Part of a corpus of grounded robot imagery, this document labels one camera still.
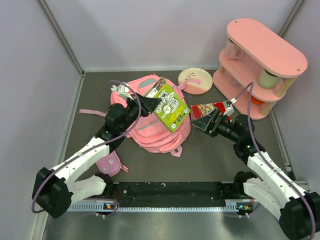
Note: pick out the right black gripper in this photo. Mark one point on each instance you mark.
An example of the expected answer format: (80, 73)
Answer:
(204, 123)

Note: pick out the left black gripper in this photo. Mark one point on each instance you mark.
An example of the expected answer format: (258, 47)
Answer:
(150, 104)

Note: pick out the green comic book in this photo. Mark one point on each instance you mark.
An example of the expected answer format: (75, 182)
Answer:
(172, 109)

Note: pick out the pink student backpack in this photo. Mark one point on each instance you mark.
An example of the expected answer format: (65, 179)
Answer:
(150, 133)

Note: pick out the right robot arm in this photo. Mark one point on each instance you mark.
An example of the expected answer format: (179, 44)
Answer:
(296, 210)

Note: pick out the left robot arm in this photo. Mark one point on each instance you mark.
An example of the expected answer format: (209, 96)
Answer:
(102, 144)

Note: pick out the colourful patterned book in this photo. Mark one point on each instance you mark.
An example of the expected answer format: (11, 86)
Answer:
(201, 110)

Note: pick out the red sponge block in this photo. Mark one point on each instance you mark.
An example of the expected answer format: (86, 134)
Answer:
(223, 107)

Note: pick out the cream and pink plate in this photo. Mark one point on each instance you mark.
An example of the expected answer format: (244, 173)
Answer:
(195, 81)

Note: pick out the orange bowl on shelf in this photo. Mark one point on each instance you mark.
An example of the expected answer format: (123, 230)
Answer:
(256, 101)

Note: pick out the purple cartoon pencil case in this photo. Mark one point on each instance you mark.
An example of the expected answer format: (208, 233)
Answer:
(111, 165)

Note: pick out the pink three-tier shelf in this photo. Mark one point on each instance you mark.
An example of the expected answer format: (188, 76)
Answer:
(262, 50)

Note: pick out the pale green cup on shelf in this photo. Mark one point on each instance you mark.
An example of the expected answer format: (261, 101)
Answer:
(267, 80)

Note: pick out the pink mug on shelf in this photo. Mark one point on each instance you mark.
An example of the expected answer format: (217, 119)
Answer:
(232, 51)

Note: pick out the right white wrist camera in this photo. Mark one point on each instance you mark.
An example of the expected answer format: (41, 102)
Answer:
(231, 102)

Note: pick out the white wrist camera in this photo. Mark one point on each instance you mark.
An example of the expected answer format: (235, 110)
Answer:
(231, 102)
(123, 92)

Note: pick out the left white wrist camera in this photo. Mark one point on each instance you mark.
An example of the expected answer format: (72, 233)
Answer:
(123, 92)

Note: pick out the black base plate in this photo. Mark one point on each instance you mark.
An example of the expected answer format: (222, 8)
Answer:
(182, 201)

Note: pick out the grey slotted cable duct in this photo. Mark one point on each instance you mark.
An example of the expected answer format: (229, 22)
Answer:
(86, 207)

